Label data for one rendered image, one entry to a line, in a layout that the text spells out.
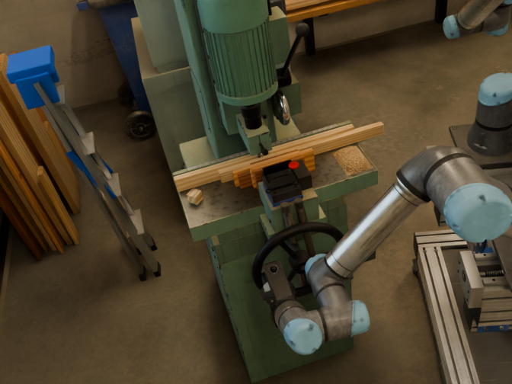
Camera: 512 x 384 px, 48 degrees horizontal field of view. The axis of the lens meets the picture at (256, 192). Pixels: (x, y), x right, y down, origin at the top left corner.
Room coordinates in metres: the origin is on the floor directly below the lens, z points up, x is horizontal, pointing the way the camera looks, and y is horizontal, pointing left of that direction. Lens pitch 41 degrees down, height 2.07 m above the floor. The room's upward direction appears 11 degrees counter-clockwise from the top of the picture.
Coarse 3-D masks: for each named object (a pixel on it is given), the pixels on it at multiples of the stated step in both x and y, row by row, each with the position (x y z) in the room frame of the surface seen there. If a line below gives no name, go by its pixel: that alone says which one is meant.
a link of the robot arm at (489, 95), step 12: (492, 84) 1.47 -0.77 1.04; (504, 84) 1.45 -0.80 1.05; (480, 96) 1.47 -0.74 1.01; (492, 96) 1.43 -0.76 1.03; (504, 96) 1.41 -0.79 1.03; (480, 108) 1.46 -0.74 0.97; (492, 108) 1.42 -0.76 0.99; (504, 108) 1.41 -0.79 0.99; (480, 120) 1.45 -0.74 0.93; (492, 120) 1.42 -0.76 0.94; (504, 120) 1.41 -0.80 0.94
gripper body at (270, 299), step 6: (264, 294) 0.94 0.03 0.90; (270, 294) 0.94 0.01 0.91; (270, 300) 0.91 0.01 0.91; (282, 300) 0.88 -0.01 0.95; (288, 300) 0.87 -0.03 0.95; (294, 300) 0.87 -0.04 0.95; (270, 306) 0.90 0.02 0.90; (276, 306) 0.87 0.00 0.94; (270, 312) 0.93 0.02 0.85; (276, 324) 0.88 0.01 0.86
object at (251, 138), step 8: (240, 120) 1.49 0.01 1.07; (240, 128) 1.48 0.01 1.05; (264, 128) 1.42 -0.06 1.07; (248, 136) 1.40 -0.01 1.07; (256, 136) 1.40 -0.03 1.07; (264, 136) 1.40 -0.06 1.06; (248, 144) 1.39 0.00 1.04; (256, 144) 1.39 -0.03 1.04; (264, 144) 1.40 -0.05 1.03; (256, 152) 1.39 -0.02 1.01
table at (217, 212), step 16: (352, 144) 1.49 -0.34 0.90; (320, 160) 1.44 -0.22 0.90; (336, 160) 1.42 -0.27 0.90; (368, 160) 1.39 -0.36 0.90; (320, 176) 1.36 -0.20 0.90; (336, 176) 1.34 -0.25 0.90; (352, 176) 1.33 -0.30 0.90; (368, 176) 1.33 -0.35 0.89; (208, 192) 1.38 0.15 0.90; (224, 192) 1.37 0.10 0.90; (240, 192) 1.35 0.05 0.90; (256, 192) 1.34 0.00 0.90; (320, 192) 1.31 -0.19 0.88; (336, 192) 1.32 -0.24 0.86; (192, 208) 1.32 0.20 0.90; (208, 208) 1.31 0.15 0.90; (224, 208) 1.30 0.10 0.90; (240, 208) 1.28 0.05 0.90; (256, 208) 1.27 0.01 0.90; (320, 208) 1.25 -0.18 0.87; (192, 224) 1.25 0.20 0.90; (208, 224) 1.25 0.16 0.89; (224, 224) 1.25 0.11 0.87; (240, 224) 1.26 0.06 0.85
